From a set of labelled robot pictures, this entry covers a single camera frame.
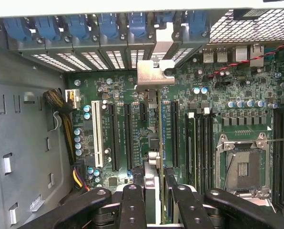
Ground CPU socket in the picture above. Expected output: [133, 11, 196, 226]
[215, 132, 274, 198]

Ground long black expansion slot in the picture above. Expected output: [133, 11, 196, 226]
[124, 103, 134, 178]
[108, 104, 121, 172]
[170, 100, 181, 169]

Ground white expansion slot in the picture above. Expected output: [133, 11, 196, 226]
[91, 100, 104, 168]

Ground short black expansion slot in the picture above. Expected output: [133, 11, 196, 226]
[139, 102, 148, 122]

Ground thin locking lever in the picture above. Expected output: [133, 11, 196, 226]
[261, 136, 284, 144]

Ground green motherboard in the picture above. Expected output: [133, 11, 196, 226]
[65, 38, 284, 215]

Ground white power plug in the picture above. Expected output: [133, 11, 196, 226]
[65, 88, 81, 110]

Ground blue card retention clip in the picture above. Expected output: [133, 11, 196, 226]
[128, 11, 148, 38]
[2, 16, 34, 42]
[97, 13, 120, 39]
[34, 16, 63, 42]
[186, 10, 210, 36]
[65, 15, 91, 40]

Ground open PC case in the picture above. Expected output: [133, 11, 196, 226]
[0, 0, 284, 229]

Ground braided power cable bundle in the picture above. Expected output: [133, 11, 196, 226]
[43, 88, 90, 191]

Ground red black twisted wire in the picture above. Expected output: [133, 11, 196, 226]
[208, 38, 284, 77]

